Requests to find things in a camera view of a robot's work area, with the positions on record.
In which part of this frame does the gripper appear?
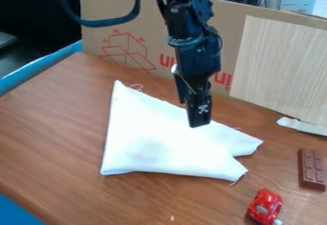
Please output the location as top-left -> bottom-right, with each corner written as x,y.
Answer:
165,33 -> 224,129

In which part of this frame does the white cloth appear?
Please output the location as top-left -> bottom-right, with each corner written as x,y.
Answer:
99,79 -> 265,183

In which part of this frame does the light wooden board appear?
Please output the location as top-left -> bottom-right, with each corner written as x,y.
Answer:
229,14 -> 327,127

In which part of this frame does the cardboard box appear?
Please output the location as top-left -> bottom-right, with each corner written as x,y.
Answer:
78,0 -> 327,100

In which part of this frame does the white paper scrap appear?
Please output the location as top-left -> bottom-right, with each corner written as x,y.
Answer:
275,116 -> 327,138

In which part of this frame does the red toy car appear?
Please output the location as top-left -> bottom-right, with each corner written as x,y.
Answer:
245,188 -> 285,225

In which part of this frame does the brown toy chocolate bar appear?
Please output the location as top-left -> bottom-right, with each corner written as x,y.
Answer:
295,147 -> 327,192

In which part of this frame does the black cable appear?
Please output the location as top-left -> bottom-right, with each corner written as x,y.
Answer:
50,0 -> 143,29

